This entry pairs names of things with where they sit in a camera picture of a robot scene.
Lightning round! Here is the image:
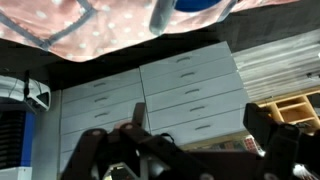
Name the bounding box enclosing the orange capped grey sharpie marker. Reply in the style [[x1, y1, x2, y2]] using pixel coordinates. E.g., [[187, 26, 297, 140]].
[[148, 0, 178, 36]]

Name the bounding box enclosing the black and blue tower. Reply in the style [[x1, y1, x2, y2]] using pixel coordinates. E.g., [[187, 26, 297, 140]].
[[0, 109, 36, 168]]

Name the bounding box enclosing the wooden shelf unit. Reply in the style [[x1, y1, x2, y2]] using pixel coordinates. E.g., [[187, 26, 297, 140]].
[[255, 89, 320, 135]]

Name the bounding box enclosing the pink polka dot cloth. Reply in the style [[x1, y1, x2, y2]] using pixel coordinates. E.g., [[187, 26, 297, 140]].
[[0, 0, 301, 64]]

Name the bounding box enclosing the red white checkered item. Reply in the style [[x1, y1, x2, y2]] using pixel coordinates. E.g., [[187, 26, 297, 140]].
[[242, 134, 265, 155]]

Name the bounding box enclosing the white leaning board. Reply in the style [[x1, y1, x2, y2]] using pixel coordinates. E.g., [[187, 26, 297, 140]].
[[232, 29, 320, 103]]

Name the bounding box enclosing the blue cup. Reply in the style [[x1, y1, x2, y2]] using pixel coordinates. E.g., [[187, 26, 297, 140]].
[[174, 0, 224, 13]]

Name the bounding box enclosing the white drawer cabinet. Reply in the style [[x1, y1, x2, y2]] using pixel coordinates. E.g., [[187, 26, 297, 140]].
[[59, 68, 150, 174], [139, 41, 252, 147]]

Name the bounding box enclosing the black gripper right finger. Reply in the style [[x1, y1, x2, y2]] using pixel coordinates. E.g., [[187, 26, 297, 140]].
[[242, 102, 320, 180]]

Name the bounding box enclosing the white device with cable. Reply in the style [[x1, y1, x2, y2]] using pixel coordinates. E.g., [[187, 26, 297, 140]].
[[0, 73, 52, 113]]

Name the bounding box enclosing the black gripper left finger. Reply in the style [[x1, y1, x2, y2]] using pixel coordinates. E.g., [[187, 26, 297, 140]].
[[59, 102, 214, 180]]

